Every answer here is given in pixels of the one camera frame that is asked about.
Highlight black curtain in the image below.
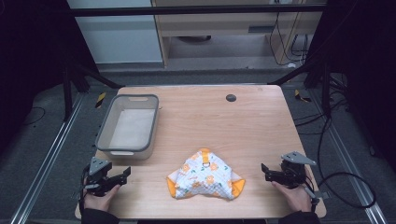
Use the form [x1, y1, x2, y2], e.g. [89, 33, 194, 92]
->
[0, 0, 99, 153]
[306, 0, 396, 172]

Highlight white orange floral cloth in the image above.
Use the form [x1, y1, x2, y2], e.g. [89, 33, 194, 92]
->
[165, 147, 247, 201]

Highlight black metal frame bar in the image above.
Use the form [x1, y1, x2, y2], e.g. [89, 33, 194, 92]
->
[65, 4, 329, 18]

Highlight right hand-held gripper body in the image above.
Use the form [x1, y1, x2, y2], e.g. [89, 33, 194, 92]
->
[274, 150, 318, 190]

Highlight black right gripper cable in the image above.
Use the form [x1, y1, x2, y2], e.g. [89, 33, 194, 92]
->
[303, 113, 378, 210]

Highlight black metal stand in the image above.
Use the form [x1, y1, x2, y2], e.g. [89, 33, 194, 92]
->
[61, 57, 125, 123]
[268, 57, 333, 118]

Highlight black hanging cables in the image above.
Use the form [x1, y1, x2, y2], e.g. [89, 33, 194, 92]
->
[268, 11, 310, 67]

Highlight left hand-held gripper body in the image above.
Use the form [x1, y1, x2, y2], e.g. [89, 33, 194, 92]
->
[83, 156, 121, 198]

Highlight thin black floor cable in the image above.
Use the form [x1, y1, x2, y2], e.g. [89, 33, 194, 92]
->
[21, 105, 47, 127]

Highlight person's left hand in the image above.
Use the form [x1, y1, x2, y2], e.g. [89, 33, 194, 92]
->
[83, 184, 121, 213]

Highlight aluminium floor rail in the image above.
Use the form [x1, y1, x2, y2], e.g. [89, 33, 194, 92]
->
[9, 92, 86, 224]
[309, 89, 389, 224]

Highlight grey plastic basket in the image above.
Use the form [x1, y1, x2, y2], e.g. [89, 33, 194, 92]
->
[94, 93, 160, 161]

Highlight yellow black tape strip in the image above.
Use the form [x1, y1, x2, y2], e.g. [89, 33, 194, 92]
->
[94, 91, 107, 109]
[293, 89, 313, 104]

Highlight person's right hand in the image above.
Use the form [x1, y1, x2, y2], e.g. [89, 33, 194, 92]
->
[271, 181, 313, 214]

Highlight wooden desk with shelf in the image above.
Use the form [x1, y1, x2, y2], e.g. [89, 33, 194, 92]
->
[150, 0, 329, 68]

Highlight white cabinet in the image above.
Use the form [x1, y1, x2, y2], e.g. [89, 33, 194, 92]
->
[66, 0, 164, 65]

